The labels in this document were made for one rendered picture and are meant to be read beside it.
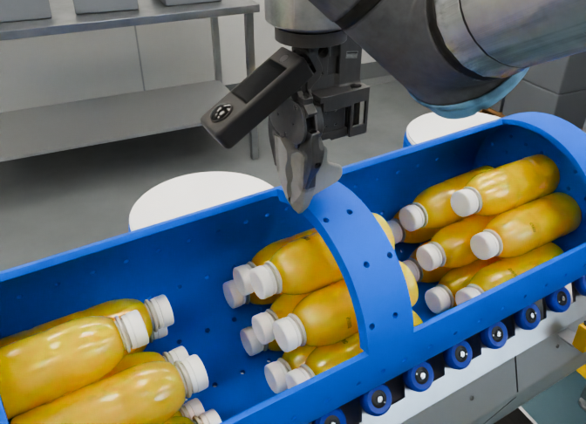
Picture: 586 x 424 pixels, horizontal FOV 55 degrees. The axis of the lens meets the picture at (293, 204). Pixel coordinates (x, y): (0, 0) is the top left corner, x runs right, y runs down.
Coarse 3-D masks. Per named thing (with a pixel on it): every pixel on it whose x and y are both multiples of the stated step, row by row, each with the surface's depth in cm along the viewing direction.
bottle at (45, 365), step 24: (48, 336) 55; (72, 336) 55; (96, 336) 56; (120, 336) 58; (0, 360) 53; (24, 360) 53; (48, 360) 53; (72, 360) 54; (96, 360) 55; (120, 360) 58; (0, 384) 52; (24, 384) 52; (48, 384) 53; (72, 384) 55; (24, 408) 53
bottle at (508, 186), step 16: (528, 160) 87; (544, 160) 87; (480, 176) 83; (496, 176) 82; (512, 176) 83; (528, 176) 84; (544, 176) 85; (480, 192) 81; (496, 192) 81; (512, 192) 82; (528, 192) 84; (544, 192) 87; (480, 208) 81; (496, 208) 81; (512, 208) 84
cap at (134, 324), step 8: (128, 312) 60; (136, 312) 60; (128, 320) 59; (136, 320) 59; (128, 328) 58; (136, 328) 58; (144, 328) 59; (136, 336) 58; (144, 336) 59; (136, 344) 59; (144, 344) 59
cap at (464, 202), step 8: (456, 192) 81; (464, 192) 80; (472, 192) 81; (456, 200) 82; (464, 200) 80; (472, 200) 80; (456, 208) 82; (464, 208) 81; (472, 208) 80; (464, 216) 81
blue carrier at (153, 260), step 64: (512, 128) 93; (576, 128) 83; (320, 192) 67; (384, 192) 93; (576, 192) 86; (64, 256) 58; (128, 256) 71; (192, 256) 78; (384, 256) 62; (576, 256) 78; (0, 320) 67; (192, 320) 80; (384, 320) 61; (448, 320) 67; (256, 384) 77; (320, 384) 59
